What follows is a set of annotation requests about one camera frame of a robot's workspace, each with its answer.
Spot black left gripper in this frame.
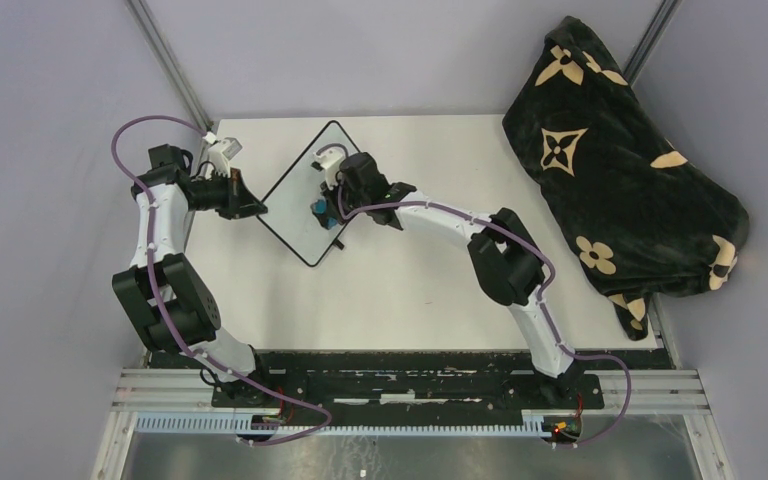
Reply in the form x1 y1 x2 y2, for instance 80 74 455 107
188 167 268 221

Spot blue whiteboard eraser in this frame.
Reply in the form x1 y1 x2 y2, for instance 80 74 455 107
311 197 342 230

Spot small black-framed whiteboard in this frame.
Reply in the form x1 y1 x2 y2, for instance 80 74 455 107
258 120 359 267

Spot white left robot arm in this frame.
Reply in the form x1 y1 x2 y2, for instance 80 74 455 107
112 144 275 407

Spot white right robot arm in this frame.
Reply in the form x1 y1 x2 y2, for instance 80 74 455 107
311 148 583 408

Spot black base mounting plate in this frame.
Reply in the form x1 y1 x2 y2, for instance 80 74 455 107
148 349 674 431

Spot black patterned blanket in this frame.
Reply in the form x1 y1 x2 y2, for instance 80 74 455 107
502 16 750 341

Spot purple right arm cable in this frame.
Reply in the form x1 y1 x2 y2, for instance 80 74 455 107
317 142 635 448

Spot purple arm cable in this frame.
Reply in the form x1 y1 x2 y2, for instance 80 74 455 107
110 115 334 446
317 142 635 448

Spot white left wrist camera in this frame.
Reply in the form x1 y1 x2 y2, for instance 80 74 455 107
202 132 243 176

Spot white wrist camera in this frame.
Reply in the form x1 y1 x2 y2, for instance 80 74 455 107
202 132 243 176
311 144 348 185

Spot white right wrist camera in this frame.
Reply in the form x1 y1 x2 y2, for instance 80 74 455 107
311 144 348 185

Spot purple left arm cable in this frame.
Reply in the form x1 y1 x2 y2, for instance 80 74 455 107
110 115 334 446

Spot aluminium frame rails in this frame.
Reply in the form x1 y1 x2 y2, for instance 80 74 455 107
91 369 735 479

